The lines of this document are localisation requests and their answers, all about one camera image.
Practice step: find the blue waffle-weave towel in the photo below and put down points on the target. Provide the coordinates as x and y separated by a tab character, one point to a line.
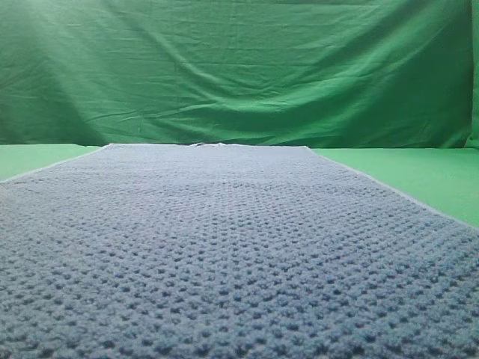
229	251

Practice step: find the green backdrop cloth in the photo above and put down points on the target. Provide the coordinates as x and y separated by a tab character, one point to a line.
323	74

